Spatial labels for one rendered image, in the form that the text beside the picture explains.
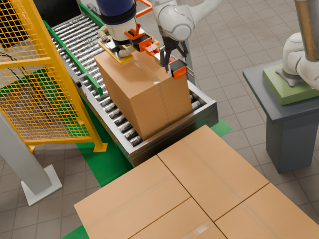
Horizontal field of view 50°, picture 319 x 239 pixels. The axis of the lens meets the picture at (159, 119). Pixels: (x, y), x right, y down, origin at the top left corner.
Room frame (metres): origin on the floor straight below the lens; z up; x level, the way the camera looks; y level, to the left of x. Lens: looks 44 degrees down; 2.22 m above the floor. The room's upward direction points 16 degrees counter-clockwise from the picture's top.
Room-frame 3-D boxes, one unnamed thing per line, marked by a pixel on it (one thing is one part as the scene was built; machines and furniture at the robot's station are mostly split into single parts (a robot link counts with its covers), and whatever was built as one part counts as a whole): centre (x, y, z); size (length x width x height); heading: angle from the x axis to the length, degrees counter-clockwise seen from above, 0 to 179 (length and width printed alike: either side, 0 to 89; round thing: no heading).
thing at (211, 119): (1.58, -0.08, 0.47); 0.70 x 0.03 x 0.15; 110
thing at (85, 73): (2.92, 0.70, 0.60); 1.60 x 0.11 x 0.09; 20
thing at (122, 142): (2.57, 0.63, 0.50); 2.31 x 0.05 x 0.19; 20
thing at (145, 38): (1.72, -0.03, 1.20); 0.10 x 0.08 x 0.06; 111
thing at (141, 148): (1.58, -0.08, 0.58); 0.70 x 0.03 x 0.06; 110
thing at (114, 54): (1.92, 0.15, 1.10); 0.34 x 0.10 x 0.05; 21
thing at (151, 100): (1.91, 0.04, 0.75); 0.60 x 0.40 x 0.40; 19
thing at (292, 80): (1.53, -0.87, 0.85); 0.22 x 0.18 x 0.06; 6
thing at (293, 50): (1.49, -0.87, 0.98); 0.18 x 0.16 x 0.22; 6
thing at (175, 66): (1.39, -0.15, 1.19); 0.08 x 0.07 x 0.05; 21
